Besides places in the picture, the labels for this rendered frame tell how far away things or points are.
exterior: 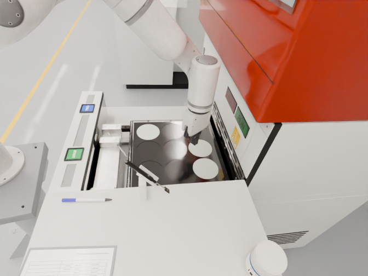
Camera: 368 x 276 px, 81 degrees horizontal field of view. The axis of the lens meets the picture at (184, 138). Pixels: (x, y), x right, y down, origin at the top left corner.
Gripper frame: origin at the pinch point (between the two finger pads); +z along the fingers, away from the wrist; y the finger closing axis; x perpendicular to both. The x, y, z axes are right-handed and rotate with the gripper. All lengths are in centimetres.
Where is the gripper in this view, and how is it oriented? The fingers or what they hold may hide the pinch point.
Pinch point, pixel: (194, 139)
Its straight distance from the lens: 81.9
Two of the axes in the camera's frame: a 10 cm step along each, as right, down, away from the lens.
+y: -7.4, 4.3, -5.1
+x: 6.7, 5.6, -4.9
